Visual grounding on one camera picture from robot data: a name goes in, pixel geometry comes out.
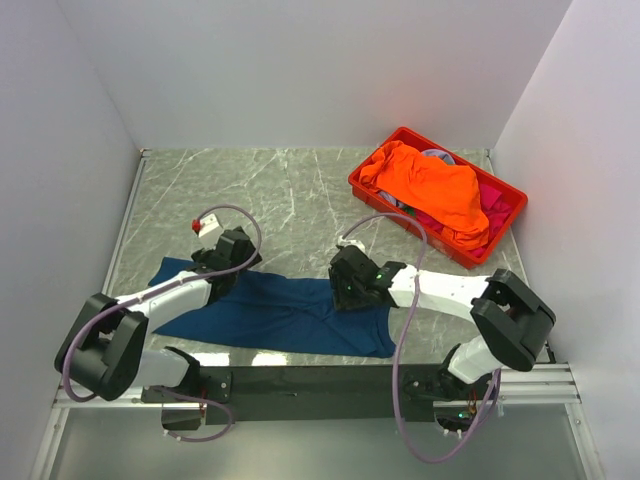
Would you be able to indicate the magenta t shirt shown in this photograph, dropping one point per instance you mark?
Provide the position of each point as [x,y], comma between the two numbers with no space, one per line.
[494,207]

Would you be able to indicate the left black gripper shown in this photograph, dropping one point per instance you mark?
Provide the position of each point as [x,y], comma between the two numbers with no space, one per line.
[249,257]

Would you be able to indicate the blue mickey t shirt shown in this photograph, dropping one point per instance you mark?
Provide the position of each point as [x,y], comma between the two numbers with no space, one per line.
[272,312]

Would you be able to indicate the red plastic bin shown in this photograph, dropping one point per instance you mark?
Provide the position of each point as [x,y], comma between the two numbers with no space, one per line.
[404,215]

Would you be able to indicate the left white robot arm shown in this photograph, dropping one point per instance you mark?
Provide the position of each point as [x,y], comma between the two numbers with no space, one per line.
[103,355]

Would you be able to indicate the lavender t shirt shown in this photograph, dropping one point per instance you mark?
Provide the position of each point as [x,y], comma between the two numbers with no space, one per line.
[445,156]

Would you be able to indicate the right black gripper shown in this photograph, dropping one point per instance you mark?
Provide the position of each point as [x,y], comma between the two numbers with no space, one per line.
[340,298]

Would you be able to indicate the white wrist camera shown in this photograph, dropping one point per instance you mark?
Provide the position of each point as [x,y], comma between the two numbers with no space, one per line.
[208,230]
[344,242]

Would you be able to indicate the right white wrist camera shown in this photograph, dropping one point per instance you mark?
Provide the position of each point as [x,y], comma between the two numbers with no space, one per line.
[344,242]

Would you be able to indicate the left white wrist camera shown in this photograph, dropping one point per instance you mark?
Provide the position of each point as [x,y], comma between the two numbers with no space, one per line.
[208,230]

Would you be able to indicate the black base beam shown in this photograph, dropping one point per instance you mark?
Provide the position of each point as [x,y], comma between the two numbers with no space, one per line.
[277,393]

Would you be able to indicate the orange t shirt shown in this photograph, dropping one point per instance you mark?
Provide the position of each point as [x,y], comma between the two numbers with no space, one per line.
[450,194]

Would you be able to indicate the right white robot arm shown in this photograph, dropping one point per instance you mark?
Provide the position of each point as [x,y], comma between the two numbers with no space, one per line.
[513,322]

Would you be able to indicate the aluminium rail frame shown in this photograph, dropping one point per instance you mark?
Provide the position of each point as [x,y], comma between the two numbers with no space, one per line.
[546,384]

